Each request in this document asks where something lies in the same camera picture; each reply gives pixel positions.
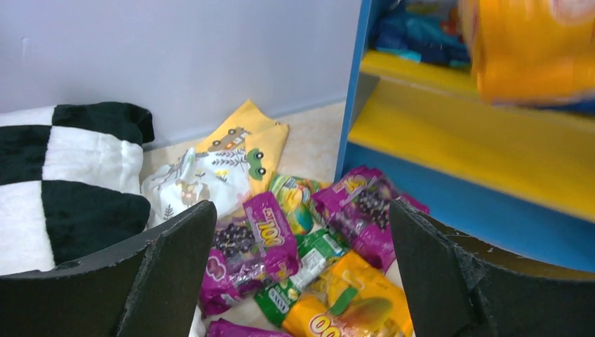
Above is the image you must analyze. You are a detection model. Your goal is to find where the blue yellow pink shelf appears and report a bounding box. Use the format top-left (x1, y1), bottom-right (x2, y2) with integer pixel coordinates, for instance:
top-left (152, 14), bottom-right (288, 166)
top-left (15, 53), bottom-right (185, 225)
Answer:
top-left (335, 1), bottom-right (594, 271)

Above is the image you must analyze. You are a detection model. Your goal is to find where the yellow white printed cloth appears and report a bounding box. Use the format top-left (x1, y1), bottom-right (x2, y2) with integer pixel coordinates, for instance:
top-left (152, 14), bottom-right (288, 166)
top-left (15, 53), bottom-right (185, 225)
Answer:
top-left (140, 100), bottom-right (290, 228)

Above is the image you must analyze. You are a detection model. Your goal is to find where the orange candy bag floor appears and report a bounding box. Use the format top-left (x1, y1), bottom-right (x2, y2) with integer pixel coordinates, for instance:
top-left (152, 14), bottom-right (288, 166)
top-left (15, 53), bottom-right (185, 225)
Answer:
top-left (281, 251), bottom-right (414, 337)

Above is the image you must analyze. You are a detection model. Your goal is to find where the orange candy bag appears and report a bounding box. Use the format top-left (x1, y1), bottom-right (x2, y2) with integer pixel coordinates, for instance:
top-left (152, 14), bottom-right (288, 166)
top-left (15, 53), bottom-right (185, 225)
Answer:
top-left (458, 1), bottom-right (594, 114)

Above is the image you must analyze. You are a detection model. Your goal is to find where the green yellow candy bag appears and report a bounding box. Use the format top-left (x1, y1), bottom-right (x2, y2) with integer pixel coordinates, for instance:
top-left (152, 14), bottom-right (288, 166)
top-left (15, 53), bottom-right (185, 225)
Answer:
top-left (269, 173), bottom-right (330, 235)

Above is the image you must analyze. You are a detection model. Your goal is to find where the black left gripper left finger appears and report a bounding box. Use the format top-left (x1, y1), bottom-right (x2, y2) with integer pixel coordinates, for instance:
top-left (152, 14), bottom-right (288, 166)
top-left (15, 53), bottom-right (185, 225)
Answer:
top-left (1, 201), bottom-right (217, 336)

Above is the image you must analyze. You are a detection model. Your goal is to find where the black white checkered pillow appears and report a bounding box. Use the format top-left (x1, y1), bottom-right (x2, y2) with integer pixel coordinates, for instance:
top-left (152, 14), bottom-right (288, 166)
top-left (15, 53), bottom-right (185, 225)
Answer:
top-left (1, 102), bottom-right (154, 275)

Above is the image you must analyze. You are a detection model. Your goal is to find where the purple candy bag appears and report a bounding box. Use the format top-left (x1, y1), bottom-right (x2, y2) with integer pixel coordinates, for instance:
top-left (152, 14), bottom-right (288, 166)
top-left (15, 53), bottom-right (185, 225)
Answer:
top-left (199, 192), bottom-right (300, 316)
top-left (206, 319), bottom-right (291, 337)
top-left (312, 166), bottom-right (429, 272)

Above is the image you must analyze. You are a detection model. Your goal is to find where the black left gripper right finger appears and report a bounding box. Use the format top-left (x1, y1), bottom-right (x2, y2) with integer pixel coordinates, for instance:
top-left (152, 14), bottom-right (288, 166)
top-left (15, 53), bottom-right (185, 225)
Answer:
top-left (389, 199), bottom-right (594, 336)

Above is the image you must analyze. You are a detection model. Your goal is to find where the blue candy bag upper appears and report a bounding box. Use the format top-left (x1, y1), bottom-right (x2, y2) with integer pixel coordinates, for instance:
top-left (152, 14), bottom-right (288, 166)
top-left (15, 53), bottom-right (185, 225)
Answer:
top-left (370, 1), bottom-right (471, 69)

